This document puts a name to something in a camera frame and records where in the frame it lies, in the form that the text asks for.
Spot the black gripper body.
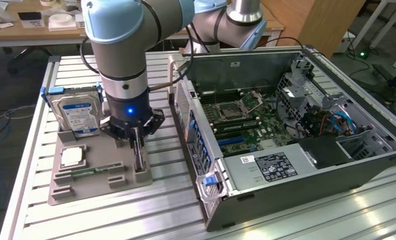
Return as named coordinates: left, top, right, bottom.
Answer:
left=105, top=88, right=155, bottom=131

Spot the hard disk blue label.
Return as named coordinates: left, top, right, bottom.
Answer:
left=47, top=87, right=102, bottom=138

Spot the silver CPU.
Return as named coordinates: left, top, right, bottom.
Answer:
left=61, top=147, right=86, bottom=166

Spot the green RAM stick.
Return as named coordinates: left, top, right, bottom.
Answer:
left=71, top=166, right=111, bottom=176
left=214, top=121, right=263, bottom=133

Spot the black RAM slot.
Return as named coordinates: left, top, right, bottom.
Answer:
left=199, top=92, right=241, bottom=99
left=198, top=87, right=238, bottom=95
left=201, top=94, right=242, bottom=102
left=217, top=127, right=262, bottom=136
left=199, top=90, right=239, bottom=97
left=217, top=130, right=258, bottom=138
left=211, top=118, right=258, bottom=125

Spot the CPU socket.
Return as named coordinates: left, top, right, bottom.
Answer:
left=218, top=101, right=250, bottom=121

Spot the blue plastic disk carrier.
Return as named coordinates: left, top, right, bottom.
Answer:
left=41, top=83, right=105, bottom=106

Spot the black expansion slot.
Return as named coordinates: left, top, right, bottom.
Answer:
left=217, top=134, right=245, bottom=142

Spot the grey parts rack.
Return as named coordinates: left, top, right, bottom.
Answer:
left=47, top=101, right=154, bottom=207

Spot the long blue expansion slot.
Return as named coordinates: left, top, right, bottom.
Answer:
left=218, top=137, right=246, bottom=148

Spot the green motherboard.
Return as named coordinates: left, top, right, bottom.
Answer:
left=197, top=86, right=301, bottom=158

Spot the silver socket cover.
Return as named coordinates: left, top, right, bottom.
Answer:
left=239, top=88, right=266, bottom=112

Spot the grey power supply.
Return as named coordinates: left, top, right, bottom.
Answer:
left=222, top=144, right=319, bottom=198

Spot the white labelled box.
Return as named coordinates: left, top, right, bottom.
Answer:
left=75, top=13, right=87, bottom=29

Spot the black office chair base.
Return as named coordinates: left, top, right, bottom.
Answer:
left=5, top=46, right=54, bottom=75

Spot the white box with round dish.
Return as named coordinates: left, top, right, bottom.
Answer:
left=47, top=13, right=79, bottom=33

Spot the silver disk bay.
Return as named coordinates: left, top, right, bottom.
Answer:
left=277, top=72, right=317, bottom=118

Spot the wooden desk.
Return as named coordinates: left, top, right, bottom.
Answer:
left=0, top=0, right=287, bottom=48

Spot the black and white box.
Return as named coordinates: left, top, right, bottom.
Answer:
left=18, top=11, right=47, bottom=29

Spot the black open PC case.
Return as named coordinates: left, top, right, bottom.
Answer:
left=167, top=44, right=396, bottom=232

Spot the wooden cabinet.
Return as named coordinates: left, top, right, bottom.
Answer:
left=261, top=0, right=367, bottom=59

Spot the black power strip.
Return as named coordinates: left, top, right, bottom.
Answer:
left=373, top=63, right=391, bottom=76

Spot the beige braided cable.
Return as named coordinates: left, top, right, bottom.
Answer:
left=147, top=65, right=187, bottom=91

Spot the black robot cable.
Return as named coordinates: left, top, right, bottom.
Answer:
left=174, top=23, right=323, bottom=85
left=79, top=37, right=102, bottom=76

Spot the black wire bundle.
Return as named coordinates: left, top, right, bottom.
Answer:
left=274, top=94, right=307, bottom=140

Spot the red wire bundle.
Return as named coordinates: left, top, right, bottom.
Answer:
left=319, top=113, right=331, bottom=137

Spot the blue wire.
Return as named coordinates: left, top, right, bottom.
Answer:
left=330, top=111, right=358, bottom=136

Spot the white table frame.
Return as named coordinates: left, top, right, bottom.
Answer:
left=350, top=0, right=396, bottom=69

